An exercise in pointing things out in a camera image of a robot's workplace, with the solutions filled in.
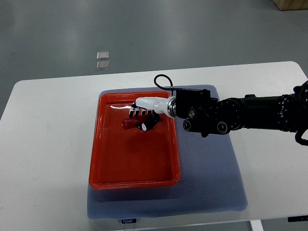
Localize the dark blue table label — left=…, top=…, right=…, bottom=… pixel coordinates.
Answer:
left=121, top=218, right=137, bottom=224

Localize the upper metal floor plate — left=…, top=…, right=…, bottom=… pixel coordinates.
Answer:
left=96, top=51, right=109, bottom=60

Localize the white table leg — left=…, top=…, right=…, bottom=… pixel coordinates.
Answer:
left=249, top=220, right=264, bottom=231

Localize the cardboard box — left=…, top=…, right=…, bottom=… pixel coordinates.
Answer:
left=273, top=0, right=308, bottom=11

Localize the blue textured mat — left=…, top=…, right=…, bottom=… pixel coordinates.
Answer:
left=87, top=88, right=247, bottom=219

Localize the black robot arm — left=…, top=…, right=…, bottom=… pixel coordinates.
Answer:
left=129, top=82, right=308, bottom=146

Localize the red plastic tray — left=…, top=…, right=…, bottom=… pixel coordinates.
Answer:
left=89, top=90, right=181, bottom=190

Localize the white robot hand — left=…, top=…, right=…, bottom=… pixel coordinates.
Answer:
left=129, top=97, right=177, bottom=131

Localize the red pepper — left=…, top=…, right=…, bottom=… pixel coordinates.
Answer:
left=122, top=115, right=146, bottom=130

